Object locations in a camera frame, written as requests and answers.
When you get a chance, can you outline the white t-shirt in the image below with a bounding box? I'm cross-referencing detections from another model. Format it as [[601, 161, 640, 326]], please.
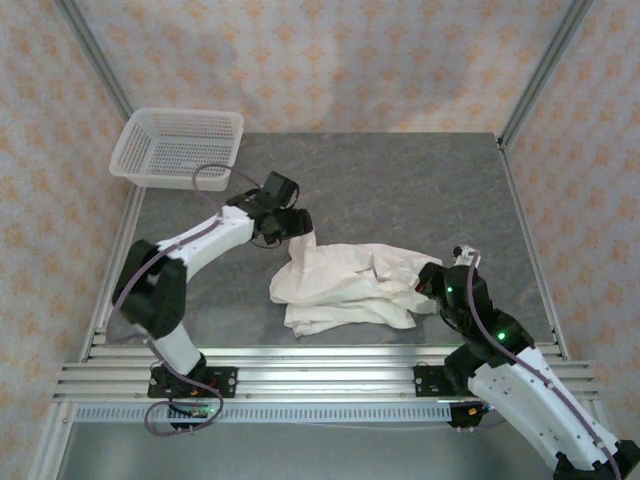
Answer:
[[268, 232, 444, 339]]

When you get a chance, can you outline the white perforated plastic basket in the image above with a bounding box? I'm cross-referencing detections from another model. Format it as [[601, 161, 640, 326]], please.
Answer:
[[108, 107, 245, 192]]

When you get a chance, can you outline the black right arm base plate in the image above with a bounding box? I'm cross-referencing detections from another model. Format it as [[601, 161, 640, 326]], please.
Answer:
[[413, 364, 474, 400]]

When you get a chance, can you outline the aluminium table side rail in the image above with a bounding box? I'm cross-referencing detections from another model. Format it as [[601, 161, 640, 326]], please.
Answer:
[[499, 139, 570, 360], [77, 187, 147, 361]]

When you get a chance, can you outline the aluminium rail beam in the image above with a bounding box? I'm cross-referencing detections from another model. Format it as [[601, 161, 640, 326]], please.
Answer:
[[52, 344, 601, 402]]

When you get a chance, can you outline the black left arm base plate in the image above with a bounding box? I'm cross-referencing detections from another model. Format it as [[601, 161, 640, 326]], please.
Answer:
[[147, 366, 239, 400]]

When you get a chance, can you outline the slotted grey cable duct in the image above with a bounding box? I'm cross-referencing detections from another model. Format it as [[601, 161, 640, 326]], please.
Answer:
[[74, 403, 454, 424]]

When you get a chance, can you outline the aluminium frame post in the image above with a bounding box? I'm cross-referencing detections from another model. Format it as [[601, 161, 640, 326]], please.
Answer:
[[499, 0, 594, 151], [59, 0, 134, 124]]

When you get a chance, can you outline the aluminium frame leg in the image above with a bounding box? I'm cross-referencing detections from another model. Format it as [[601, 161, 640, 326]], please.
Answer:
[[27, 399, 76, 480]]

